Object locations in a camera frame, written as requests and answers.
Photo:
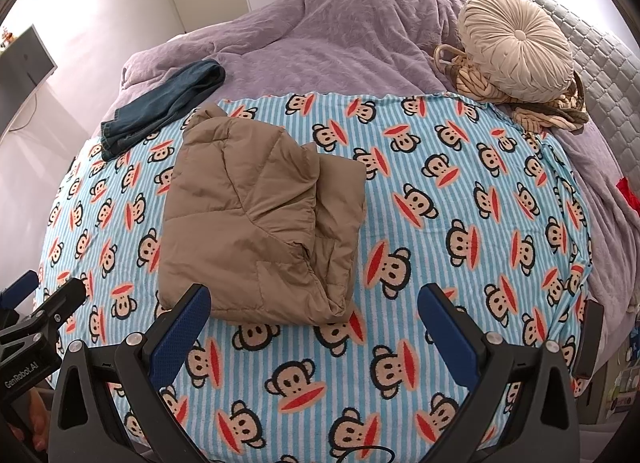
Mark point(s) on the beige patterned cloth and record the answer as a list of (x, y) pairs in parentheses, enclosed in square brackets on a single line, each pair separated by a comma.
[(540, 115)]

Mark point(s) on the purple duvet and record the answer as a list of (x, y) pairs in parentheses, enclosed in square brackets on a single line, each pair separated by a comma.
[(325, 38)]

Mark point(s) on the red cloth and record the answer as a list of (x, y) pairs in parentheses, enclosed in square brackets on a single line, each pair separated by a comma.
[(629, 195)]

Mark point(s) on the round beige pleated cushion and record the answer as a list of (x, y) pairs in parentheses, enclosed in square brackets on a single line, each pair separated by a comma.
[(517, 43)]

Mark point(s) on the tan puffer jacket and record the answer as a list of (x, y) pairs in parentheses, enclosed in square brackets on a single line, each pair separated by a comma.
[(260, 213)]

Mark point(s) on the black flat device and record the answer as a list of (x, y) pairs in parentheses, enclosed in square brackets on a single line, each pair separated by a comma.
[(589, 338)]

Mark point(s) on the stickered box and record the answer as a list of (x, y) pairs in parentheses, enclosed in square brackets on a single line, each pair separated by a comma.
[(617, 383)]

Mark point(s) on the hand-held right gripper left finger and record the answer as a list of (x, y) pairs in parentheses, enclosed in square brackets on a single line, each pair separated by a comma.
[(182, 333)]

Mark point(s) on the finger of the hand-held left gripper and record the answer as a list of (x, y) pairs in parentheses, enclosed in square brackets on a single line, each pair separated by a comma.
[(17, 288), (62, 298)]

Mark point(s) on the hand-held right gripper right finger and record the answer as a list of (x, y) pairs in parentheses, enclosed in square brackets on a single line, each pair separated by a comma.
[(447, 333)]

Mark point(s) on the person's left hand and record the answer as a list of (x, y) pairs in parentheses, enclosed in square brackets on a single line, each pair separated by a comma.
[(37, 418)]

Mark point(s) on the grey quilted headboard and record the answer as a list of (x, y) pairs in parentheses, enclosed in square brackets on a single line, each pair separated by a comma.
[(605, 73)]

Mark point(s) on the dark teal folded pants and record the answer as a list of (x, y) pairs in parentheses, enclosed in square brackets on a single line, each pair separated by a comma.
[(160, 103)]

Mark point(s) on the monkey print striped blanket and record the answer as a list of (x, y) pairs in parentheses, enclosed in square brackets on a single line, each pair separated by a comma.
[(450, 243)]

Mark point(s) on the grey monitor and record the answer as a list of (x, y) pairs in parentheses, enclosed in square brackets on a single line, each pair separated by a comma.
[(22, 73)]

